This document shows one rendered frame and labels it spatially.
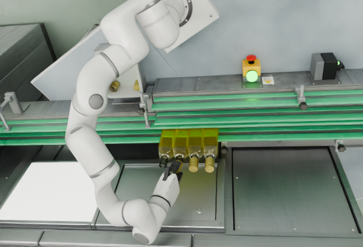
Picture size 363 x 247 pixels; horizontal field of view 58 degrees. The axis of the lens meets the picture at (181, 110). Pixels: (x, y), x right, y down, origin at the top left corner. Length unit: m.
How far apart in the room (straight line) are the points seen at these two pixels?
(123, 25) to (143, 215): 0.53
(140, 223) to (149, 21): 0.57
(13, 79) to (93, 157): 1.20
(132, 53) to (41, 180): 0.82
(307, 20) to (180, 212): 0.86
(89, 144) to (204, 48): 0.69
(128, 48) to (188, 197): 0.63
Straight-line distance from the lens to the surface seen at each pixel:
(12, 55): 2.07
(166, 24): 0.98
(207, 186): 1.32
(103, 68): 0.91
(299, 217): 1.30
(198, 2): 1.27
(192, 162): 1.22
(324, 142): 1.55
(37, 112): 1.67
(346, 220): 1.32
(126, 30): 0.93
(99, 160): 0.93
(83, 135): 0.91
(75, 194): 1.43
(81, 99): 0.88
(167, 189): 1.10
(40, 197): 1.50
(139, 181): 1.39
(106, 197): 1.05
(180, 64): 1.43
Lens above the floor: 2.01
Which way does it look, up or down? 54 degrees down
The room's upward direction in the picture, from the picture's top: 170 degrees counter-clockwise
